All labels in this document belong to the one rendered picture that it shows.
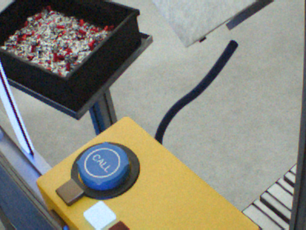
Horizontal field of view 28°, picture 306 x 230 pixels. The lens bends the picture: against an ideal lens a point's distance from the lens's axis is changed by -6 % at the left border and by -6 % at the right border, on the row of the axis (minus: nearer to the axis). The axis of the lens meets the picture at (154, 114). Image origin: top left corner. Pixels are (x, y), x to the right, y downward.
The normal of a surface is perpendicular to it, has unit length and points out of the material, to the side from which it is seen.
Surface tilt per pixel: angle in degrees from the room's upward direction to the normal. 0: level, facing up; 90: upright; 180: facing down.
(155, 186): 0
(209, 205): 0
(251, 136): 0
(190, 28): 55
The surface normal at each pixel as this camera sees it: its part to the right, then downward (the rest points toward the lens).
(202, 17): -0.28, 0.24
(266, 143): -0.12, -0.66
